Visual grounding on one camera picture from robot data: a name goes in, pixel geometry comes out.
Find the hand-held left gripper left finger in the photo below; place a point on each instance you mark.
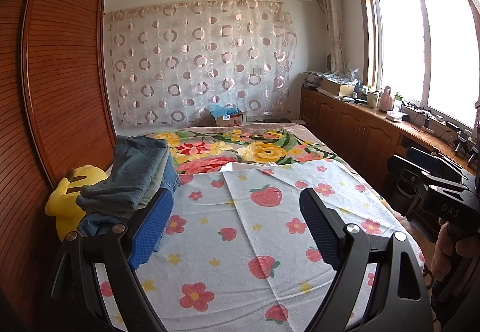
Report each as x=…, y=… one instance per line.
x=150, y=230

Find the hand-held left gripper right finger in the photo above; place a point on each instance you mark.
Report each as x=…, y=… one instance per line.
x=318, y=230

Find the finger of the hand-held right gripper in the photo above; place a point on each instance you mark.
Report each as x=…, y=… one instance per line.
x=407, y=170
x=427, y=161

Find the teal green shirt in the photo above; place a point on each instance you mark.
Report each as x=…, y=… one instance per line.
x=127, y=181

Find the folded grey pants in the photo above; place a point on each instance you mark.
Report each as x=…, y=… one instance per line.
x=159, y=181

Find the person's right hand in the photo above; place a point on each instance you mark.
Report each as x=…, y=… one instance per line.
x=450, y=264

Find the dark waste bin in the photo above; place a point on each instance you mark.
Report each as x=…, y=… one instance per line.
x=405, y=195

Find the white tissue box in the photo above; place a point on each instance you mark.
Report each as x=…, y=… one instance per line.
x=397, y=116

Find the folded blue jeans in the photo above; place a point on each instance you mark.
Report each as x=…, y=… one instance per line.
x=172, y=176

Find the green capped bottle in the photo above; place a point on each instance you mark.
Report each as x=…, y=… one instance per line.
x=397, y=101

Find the long wooden cabinet counter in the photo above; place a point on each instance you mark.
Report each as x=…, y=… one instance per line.
x=348, y=125

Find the pink bottle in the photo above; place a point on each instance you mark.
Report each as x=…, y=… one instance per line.
x=386, y=99

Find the strawberry print bed sheet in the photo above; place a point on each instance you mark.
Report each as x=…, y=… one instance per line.
x=243, y=242

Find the yellow plush toy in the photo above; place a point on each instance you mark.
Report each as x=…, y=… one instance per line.
x=71, y=200

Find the wooden framed window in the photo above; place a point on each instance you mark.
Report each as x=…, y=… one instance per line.
x=423, y=54

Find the open cardboard box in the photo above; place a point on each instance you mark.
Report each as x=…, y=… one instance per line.
x=335, y=88

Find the floral blanket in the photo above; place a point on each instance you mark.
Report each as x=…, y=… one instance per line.
x=232, y=151

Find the printed cardboard box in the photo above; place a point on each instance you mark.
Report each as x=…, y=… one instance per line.
x=230, y=121

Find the blue plastic bag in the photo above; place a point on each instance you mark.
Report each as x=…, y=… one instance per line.
x=219, y=110

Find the pale patterned window drape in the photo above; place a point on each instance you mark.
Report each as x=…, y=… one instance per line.
x=333, y=16

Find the circle patterned sheer curtain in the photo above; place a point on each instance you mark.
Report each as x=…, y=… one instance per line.
x=187, y=54

